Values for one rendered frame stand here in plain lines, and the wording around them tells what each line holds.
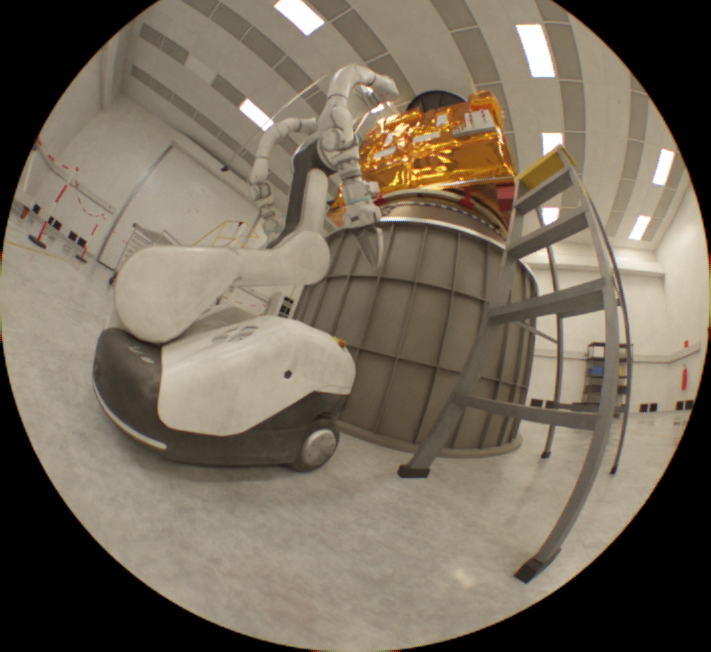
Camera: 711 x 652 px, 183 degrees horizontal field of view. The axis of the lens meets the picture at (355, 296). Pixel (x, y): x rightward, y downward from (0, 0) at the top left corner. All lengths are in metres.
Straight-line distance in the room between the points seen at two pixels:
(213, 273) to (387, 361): 0.83
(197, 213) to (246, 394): 8.37
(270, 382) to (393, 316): 0.80
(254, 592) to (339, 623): 0.10
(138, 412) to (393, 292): 1.08
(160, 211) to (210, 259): 8.04
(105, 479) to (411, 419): 1.05
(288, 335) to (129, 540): 0.43
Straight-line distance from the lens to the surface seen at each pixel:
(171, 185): 8.82
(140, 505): 0.42
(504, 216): 2.11
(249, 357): 0.37
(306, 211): 0.70
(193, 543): 0.39
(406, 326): 1.04
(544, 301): 0.70
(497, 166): 1.94
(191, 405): 0.36
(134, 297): 0.48
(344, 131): 0.62
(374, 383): 1.06
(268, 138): 1.07
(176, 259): 0.48
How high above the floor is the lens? 0.32
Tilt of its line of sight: 16 degrees up
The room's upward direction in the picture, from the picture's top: 17 degrees clockwise
